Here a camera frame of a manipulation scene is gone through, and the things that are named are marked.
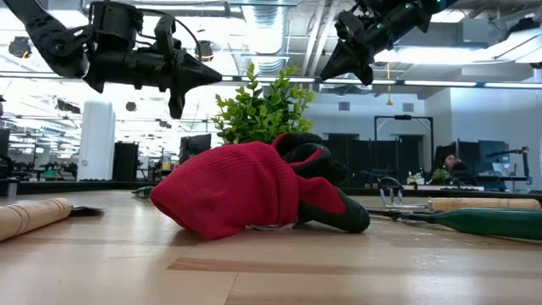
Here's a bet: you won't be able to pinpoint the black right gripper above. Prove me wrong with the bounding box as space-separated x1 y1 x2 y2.
319 40 384 87

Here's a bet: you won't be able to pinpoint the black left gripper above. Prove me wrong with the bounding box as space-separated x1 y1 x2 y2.
126 49 224 120

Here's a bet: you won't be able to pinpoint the dark green-handled pruner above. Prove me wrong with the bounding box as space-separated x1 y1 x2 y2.
130 185 156 200

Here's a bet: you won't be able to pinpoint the red black gardening glove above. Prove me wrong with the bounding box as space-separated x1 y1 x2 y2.
149 131 372 242

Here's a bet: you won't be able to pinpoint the wooden-handled hand rake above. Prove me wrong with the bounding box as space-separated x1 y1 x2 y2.
378 175 542 212

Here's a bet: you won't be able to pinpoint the wide wooden-handled trowel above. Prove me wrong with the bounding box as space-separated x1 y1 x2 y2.
0 197 105 242

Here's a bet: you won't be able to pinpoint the green-handled garden snips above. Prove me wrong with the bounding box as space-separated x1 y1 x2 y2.
367 206 542 241

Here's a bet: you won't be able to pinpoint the hanging yellow pendant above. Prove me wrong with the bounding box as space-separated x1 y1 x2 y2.
384 62 394 107

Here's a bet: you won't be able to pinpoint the black background monitor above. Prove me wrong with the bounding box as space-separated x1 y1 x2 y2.
179 133 213 165

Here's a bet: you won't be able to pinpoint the black ceiling spotlight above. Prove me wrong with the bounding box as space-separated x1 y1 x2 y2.
8 36 33 59
195 40 215 63

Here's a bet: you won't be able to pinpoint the black cabinet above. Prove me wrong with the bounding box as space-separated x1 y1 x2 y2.
112 141 140 182

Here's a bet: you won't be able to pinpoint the artificial plant in white pot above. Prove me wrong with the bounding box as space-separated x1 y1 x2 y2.
210 62 316 146

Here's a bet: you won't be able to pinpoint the white building column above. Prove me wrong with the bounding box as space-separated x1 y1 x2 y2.
77 100 117 182

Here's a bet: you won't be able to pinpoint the person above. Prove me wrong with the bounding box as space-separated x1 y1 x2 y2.
442 153 469 179

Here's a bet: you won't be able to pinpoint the small background plant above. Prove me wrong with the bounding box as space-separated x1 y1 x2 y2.
431 168 452 184

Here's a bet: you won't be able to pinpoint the dark desk monitor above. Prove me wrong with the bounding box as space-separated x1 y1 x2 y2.
478 140 512 177

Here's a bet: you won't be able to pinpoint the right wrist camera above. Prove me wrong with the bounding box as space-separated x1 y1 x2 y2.
336 10 368 46

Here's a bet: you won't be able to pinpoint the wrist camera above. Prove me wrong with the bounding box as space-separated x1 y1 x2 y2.
336 10 368 46
152 14 177 50

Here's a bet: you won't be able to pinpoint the black metal rack frame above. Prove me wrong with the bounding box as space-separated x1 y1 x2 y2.
373 114 434 173

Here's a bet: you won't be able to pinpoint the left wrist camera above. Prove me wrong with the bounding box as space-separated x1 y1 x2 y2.
152 14 177 50

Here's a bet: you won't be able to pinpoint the long ceiling light rail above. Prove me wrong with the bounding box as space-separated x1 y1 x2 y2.
0 71 542 89

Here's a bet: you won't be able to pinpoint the silver ceiling duct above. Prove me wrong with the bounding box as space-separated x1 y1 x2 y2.
243 0 294 77

